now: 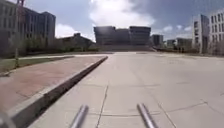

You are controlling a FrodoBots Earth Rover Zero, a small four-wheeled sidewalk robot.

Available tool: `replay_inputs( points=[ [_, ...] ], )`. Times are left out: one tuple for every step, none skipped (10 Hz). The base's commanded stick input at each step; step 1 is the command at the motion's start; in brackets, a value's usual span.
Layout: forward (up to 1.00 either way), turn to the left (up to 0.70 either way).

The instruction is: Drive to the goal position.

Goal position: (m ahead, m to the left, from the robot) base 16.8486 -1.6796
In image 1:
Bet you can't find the low dark building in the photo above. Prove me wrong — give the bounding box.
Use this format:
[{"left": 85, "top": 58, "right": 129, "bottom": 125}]
[{"left": 56, "top": 32, "right": 96, "bottom": 53}]

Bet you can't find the grey stone kerb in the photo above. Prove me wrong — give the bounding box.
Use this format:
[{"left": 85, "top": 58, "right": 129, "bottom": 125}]
[{"left": 6, "top": 55, "right": 110, "bottom": 128}]

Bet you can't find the white building with windows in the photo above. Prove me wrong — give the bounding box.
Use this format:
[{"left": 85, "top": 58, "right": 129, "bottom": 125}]
[{"left": 191, "top": 9, "right": 224, "bottom": 56}]

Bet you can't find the small dark building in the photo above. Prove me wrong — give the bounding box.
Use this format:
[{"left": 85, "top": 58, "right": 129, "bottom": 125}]
[{"left": 151, "top": 33, "right": 165, "bottom": 48}]

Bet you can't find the tall dark building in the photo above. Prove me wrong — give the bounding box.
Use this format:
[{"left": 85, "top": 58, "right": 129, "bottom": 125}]
[{"left": 0, "top": 0, "right": 57, "bottom": 54}]

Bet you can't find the red brick path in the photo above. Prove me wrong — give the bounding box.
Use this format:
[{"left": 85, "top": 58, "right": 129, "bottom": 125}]
[{"left": 0, "top": 55, "right": 107, "bottom": 113}]

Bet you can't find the grass strip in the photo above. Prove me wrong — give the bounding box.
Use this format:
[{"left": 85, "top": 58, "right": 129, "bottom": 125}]
[{"left": 0, "top": 54, "right": 76, "bottom": 75}]

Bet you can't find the row of trees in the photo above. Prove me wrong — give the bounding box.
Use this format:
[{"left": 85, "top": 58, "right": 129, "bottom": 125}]
[{"left": 0, "top": 33, "right": 95, "bottom": 57}]

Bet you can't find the grey concrete slab pavement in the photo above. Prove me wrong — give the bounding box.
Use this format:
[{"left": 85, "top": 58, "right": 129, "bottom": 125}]
[{"left": 28, "top": 51, "right": 224, "bottom": 128}]

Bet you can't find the wide dark building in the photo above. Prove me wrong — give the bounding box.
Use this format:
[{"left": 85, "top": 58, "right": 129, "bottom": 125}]
[{"left": 93, "top": 25, "right": 156, "bottom": 53}]

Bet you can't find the pale low building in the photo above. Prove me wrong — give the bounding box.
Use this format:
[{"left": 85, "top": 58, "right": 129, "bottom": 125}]
[{"left": 165, "top": 37, "right": 193, "bottom": 52}]

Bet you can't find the robot's own part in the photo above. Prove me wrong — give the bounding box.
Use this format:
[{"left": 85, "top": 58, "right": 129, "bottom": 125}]
[
  {"left": 69, "top": 104, "right": 90, "bottom": 128},
  {"left": 136, "top": 103, "right": 158, "bottom": 128}
]

